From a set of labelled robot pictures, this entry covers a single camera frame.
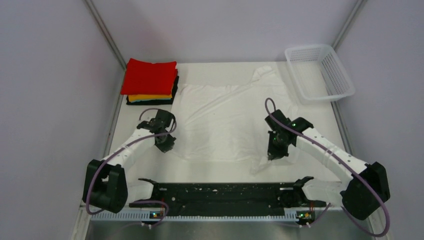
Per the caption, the white t shirt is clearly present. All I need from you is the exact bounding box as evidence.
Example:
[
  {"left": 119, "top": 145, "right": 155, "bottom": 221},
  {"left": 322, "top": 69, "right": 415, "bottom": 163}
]
[{"left": 171, "top": 66, "right": 299, "bottom": 174}]

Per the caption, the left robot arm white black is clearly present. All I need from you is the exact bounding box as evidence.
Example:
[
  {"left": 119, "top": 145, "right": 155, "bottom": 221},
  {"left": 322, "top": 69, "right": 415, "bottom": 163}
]
[{"left": 82, "top": 108, "right": 177, "bottom": 215}]

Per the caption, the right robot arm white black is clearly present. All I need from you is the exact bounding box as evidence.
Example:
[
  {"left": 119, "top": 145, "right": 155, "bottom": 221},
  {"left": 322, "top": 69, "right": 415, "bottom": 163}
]
[{"left": 265, "top": 109, "right": 391, "bottom": 220}]

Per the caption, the black folded t shirt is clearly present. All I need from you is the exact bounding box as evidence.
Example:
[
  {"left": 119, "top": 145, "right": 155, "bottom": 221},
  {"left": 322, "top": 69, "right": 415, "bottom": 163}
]
[{"left": 126, "top": 72, "right": 180, "bottom": 106}]

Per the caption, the yellow folded t shirt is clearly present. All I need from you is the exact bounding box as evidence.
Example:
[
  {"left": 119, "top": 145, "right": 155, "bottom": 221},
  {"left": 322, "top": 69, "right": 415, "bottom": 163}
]
[{"left": 127, "top": 94, "right": 173, "bottom": 103}]

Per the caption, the red folded t shirt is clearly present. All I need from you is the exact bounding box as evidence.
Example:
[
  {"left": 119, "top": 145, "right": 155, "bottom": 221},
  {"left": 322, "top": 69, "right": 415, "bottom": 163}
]
[{"left": 120, "top": 58, "right": 178, "bottom": 96}]

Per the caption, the white plastic basket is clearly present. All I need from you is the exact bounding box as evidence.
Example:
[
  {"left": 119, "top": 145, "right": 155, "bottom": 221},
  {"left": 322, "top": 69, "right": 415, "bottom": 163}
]
[{"left": 284, "top": 44, "right": 356, "bottom": 105}]

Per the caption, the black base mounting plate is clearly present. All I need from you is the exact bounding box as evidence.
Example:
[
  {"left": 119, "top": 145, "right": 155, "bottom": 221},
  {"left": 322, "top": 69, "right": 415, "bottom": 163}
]
[{"left": 129, "top": 182, "right": 327, "bottom": 217}]

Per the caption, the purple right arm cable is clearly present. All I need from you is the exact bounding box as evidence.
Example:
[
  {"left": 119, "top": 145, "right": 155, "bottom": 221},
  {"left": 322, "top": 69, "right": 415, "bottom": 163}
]
[{"left": 264, "top": 97, "right": 392, "bottom": 238}]

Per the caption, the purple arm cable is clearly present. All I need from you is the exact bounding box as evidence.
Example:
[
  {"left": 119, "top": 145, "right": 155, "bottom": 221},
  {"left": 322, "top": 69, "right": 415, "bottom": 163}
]
[
  {"left": 264, "top": 97, "right": 392, "bottom": 238},
  {"left": 85, "top": 107, "right": 178, "bottom": 229}
]

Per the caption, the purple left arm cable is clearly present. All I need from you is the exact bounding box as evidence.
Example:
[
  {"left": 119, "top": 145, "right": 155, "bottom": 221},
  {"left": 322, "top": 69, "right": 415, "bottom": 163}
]
[{"left": 85, "top": 107, "right": 178, "bottom": 229}]

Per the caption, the white slotted cable duct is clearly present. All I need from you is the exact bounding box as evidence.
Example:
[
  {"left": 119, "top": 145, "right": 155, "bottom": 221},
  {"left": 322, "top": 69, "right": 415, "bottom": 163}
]
[{"left": 91, "top": 210, "right": 313, "bottom": 222}]

